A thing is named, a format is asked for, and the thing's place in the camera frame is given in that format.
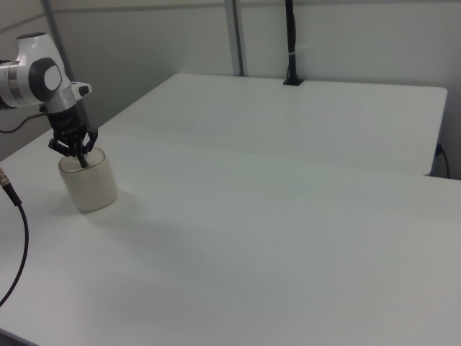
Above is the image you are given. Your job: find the black cable under table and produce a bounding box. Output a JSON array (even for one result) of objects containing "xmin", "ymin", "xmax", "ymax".
[{"xmin": 435, "ymin": 143, "xmax": 452, "ymax": 179}]

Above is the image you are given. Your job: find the beige trash bin with lid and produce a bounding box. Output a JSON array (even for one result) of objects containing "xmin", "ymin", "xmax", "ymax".
[{"xmin": 58, "ymin": 148, "xmax": 120, "ymax": 214}]

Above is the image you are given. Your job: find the black pole with clamp base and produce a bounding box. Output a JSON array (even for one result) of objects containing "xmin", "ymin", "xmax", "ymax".
[{"xmin": 282, "ymin": 0, "xmax": 305, "ymax": 87}]

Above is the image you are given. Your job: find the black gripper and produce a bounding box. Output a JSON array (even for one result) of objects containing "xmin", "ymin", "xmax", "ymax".
[{"xmin": 45, "ymin": 102, "xmax": 99, "ymax": 169}]

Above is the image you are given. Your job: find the white zip tie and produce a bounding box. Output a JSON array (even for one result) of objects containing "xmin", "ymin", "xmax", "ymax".
[{"xmin": 289, "ymin": 43, "xmax": 316, "ymax": 56}]

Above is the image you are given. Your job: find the black cable with metal connector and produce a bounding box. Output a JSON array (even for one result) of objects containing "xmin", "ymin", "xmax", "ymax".
[{"xmin": 0, "ymin": 167, "xmax": 30, "ymax": 308}]

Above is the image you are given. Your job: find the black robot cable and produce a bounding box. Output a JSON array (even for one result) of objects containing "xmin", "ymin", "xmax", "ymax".
[{"xmin": 0, "ymin": 110, "xmax": 50, "ymax": 135}]

